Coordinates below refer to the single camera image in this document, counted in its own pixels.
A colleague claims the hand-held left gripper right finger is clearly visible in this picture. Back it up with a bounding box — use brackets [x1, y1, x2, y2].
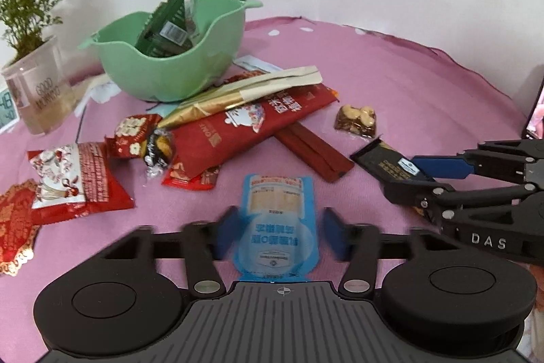
[323, 207, 464, 298]

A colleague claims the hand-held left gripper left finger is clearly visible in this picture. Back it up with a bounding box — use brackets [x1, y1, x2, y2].
[102, 205, 241, 298]

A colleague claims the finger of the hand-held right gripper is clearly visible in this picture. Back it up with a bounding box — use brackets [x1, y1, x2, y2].
[382, 180, 544, 221]
[412, 139, 544, 187]

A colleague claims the black snack packet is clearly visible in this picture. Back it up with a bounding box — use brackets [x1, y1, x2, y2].
[351, 138, 430, 215]

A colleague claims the light blue pouch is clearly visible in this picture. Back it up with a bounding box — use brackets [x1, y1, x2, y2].
[232, 174, 319, 283]

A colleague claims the dark red stick packet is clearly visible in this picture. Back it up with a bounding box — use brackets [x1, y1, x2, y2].
[274, 122, 355, 183]

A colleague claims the long red printed packet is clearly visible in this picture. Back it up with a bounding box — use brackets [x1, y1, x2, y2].
[170, 82, 341, 179]

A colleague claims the cream and gold packet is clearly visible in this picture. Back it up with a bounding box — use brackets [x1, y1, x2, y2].
[157, 65, 323, 130]

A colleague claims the green plastic bowl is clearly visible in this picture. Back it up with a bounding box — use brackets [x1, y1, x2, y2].
[78, 0, 262, 102]

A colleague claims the dark green snack packet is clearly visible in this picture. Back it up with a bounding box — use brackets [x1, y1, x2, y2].
[135, 0, 194, 57]

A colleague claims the small red and brown packet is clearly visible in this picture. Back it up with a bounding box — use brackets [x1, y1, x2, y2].
[161, 163, 221, 191]

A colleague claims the nut bar in clear wrapper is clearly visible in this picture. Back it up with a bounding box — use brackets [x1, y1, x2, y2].
[334, 103, 379, 139]

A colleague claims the black and gold wrapped candy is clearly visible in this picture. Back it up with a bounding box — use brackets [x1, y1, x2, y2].
[142, 127, 176, 179]

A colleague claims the pink printed tablecloth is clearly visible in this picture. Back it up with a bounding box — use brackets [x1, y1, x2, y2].
[0, 16, 544, 363]

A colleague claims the small red flower-print packet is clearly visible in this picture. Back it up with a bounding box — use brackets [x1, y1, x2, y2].
[104, 114, 162, 162]

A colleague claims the red and white snack packet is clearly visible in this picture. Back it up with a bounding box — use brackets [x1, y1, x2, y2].
[27, 142, 136, 225]

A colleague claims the pale blue flat packet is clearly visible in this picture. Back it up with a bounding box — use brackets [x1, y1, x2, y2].
[234, 56, 283, 75]

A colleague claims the white cloth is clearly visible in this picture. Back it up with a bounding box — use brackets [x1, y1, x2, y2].
[76, 74, 122, 115]

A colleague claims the ornate red gold packet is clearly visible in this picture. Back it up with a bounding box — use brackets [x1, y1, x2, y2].
[0, 179, 43, 276]

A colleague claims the plant in clear printed cup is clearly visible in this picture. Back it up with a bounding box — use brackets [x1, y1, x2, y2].
[0, 0, 79, 134]

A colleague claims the white digital clock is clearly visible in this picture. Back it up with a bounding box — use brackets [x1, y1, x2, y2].
[0, 86, 20, 134]

